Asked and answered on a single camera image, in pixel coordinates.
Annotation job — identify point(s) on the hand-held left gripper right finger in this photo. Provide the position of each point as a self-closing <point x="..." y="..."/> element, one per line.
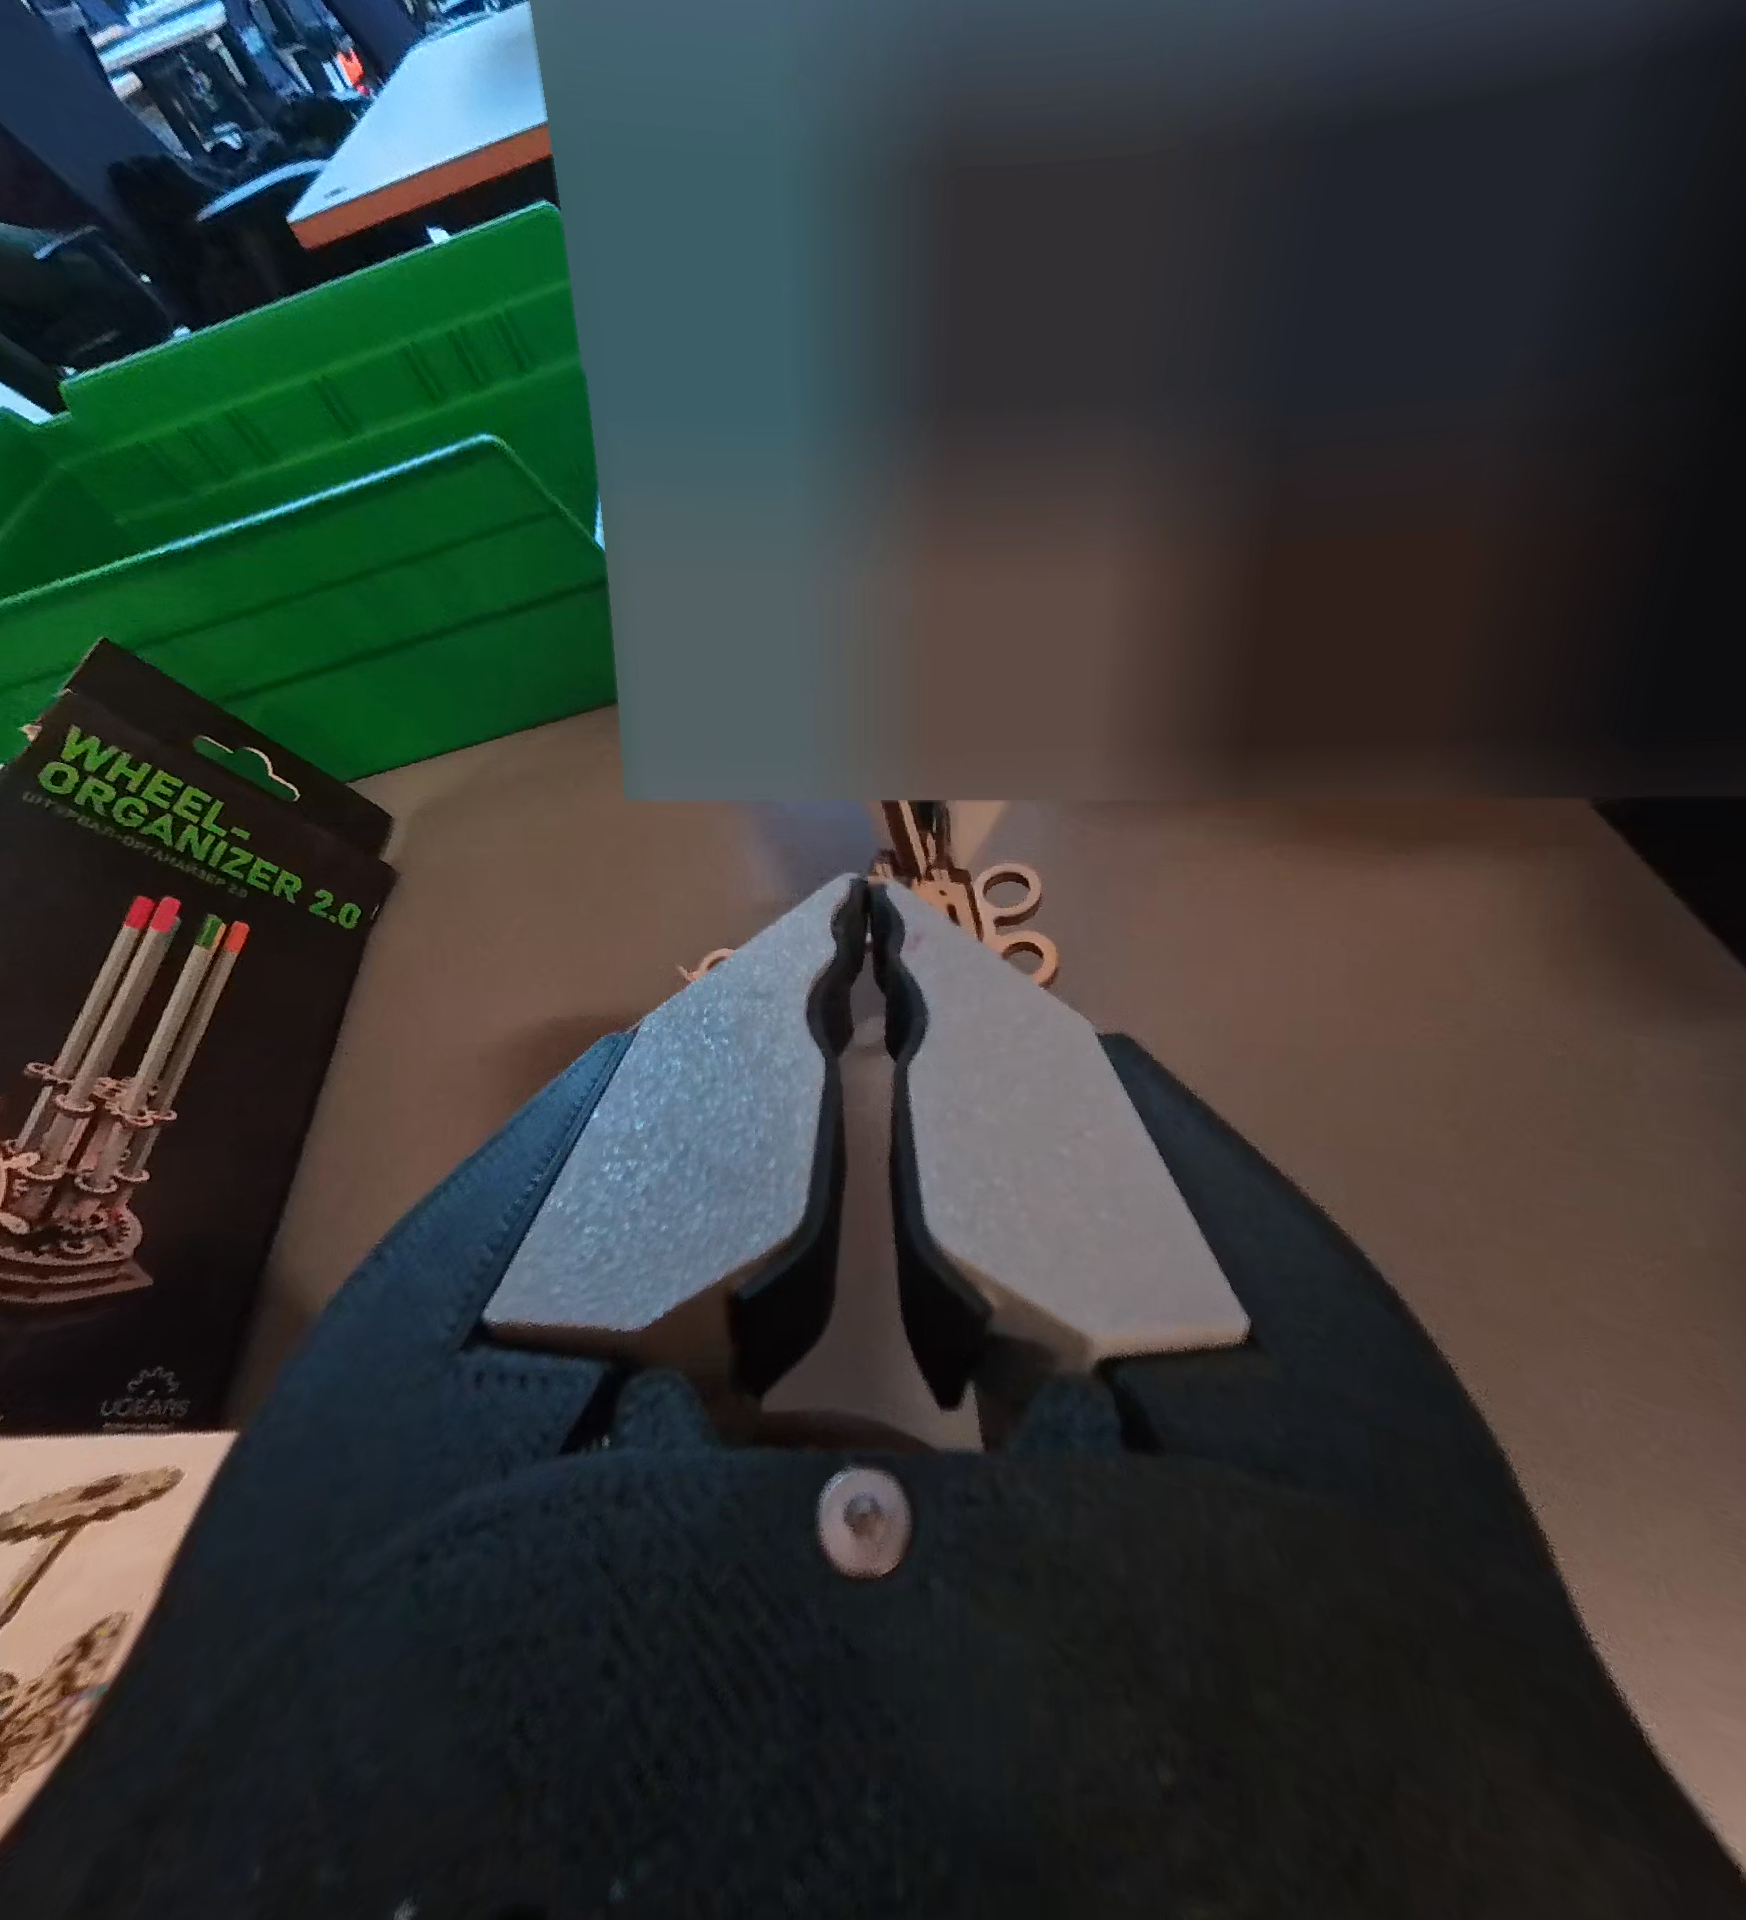
<point x="1038" y="1170"/>

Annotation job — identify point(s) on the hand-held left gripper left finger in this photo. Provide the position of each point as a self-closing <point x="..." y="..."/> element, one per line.
<point x="661" y="1170"/>

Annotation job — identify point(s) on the black model kit box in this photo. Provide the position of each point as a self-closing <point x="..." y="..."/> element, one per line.
<point x="92" y="1050"/>
<point x="287" y="765"/>

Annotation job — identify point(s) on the orange-edged white table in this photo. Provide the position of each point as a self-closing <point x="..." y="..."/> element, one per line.
<point x="453" y="104"/>

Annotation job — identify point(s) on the black office chair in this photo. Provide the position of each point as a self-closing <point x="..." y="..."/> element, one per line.
<point x="18" y="285"/>

